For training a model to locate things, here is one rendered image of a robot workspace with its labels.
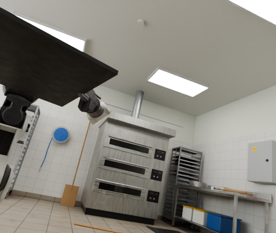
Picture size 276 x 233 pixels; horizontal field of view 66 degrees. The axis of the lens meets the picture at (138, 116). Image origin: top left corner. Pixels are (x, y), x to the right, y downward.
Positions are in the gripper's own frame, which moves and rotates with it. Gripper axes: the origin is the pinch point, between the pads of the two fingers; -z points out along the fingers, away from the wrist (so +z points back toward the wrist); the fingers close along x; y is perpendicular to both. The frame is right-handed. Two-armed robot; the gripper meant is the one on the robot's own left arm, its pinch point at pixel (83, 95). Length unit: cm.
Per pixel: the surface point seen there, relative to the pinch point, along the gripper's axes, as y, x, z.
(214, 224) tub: 126, -68, 340
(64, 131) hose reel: -216, 54, 368
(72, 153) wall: -194, 11, 396
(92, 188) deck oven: -101, -53, 330
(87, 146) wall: -167, 36, 410
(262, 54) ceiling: 157, 200, 225
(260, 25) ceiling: 132, 199, 164
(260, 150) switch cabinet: 188, 67, 316
